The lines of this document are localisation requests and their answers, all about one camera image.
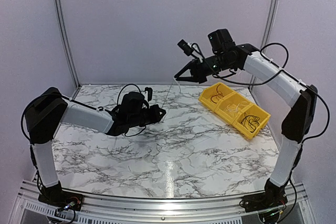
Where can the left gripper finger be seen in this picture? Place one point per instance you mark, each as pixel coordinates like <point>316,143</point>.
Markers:
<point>159,110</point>
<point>161,117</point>

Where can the left aluminium frame post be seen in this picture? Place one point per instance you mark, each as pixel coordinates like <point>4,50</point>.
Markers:
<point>65,43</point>

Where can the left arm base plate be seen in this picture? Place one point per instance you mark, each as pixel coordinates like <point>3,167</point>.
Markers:
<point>61,200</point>

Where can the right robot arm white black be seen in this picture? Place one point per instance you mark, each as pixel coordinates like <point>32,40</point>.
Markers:
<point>309,114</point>

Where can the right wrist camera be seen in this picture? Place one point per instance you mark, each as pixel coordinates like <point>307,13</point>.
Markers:
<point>190,49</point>

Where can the yellow bin middle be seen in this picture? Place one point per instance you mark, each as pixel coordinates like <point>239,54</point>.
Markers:
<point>230,107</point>

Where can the yellow bin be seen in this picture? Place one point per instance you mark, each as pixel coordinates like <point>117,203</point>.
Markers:
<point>251,120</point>
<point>213,95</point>
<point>230,107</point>

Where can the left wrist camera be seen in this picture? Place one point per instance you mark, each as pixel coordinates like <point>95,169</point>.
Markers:
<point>149,92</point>

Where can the right aluminium frame post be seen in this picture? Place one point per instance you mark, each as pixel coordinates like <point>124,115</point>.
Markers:
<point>261,20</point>

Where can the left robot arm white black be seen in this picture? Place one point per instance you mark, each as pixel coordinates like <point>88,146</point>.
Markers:
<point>41,119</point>

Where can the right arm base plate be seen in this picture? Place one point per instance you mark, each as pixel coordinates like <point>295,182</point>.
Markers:
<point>257,202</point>

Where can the yellow bin left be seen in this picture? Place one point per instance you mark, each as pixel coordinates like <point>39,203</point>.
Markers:
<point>213,95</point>

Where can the aluminium frame post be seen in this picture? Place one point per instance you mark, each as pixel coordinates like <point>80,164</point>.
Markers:
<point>261,20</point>
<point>65,43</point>

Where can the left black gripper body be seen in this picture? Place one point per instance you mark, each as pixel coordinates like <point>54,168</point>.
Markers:
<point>144,121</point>

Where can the yellow bin right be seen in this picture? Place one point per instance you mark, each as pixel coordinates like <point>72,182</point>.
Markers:
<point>251,120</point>

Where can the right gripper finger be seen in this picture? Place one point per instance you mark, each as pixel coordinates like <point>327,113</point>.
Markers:
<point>186,79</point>
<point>188,66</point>

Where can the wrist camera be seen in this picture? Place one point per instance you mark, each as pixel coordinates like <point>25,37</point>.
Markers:
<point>149,92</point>
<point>190,49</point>

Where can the aluminium front rail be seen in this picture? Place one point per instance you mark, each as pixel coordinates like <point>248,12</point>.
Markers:
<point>110,209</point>

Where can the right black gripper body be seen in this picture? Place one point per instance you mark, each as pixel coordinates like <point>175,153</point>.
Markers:
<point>203,73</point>

